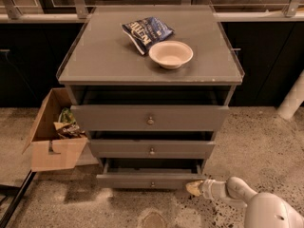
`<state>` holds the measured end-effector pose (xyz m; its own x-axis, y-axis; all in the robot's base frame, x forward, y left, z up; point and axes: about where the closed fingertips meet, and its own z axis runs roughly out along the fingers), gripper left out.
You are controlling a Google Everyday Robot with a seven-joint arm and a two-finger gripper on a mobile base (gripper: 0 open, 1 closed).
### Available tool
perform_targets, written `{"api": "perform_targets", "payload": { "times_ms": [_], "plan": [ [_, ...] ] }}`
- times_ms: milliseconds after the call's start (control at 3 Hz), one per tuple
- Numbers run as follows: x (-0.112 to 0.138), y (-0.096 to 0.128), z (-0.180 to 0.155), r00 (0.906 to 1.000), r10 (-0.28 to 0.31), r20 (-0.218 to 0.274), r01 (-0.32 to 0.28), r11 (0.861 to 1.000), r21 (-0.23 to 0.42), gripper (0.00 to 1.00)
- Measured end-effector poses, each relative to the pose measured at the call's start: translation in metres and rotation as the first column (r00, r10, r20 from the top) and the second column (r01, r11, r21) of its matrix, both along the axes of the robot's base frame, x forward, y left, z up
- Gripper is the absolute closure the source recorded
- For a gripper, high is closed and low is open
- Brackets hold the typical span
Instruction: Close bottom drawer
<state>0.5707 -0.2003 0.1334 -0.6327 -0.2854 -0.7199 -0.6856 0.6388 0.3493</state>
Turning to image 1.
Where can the cardboard box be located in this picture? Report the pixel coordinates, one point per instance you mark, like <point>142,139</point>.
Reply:
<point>48,151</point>

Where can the green snack bag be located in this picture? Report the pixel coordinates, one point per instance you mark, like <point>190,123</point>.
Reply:
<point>66,116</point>

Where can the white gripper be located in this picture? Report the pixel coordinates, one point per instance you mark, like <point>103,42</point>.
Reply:
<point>207,188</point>

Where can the grey drawer cabinet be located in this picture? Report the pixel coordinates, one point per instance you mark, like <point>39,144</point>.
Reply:
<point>105,68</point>

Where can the blue chip bag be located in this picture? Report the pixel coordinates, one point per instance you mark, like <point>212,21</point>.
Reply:
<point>147,32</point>

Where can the brown snack bag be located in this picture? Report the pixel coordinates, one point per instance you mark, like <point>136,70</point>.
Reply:
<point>69,131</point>

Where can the white paper bowl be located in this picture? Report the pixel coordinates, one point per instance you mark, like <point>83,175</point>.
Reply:
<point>171,54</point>

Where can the grey drawer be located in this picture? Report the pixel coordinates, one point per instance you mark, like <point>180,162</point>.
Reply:
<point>151,149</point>
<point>150,173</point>
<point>135,117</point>

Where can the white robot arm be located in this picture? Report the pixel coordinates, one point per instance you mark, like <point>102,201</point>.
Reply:
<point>262,210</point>

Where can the grey middle drawer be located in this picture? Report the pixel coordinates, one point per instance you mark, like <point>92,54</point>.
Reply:
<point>151,149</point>

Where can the white post base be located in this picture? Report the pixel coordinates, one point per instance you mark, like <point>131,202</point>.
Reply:
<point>293,99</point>

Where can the grey top drawer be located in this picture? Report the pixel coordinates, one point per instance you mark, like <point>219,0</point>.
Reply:
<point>135,117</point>

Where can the black metal floor bar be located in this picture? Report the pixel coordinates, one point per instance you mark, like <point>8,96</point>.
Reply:
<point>16,192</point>

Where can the grey bottom drawer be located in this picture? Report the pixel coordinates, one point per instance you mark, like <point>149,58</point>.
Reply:
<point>150,173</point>

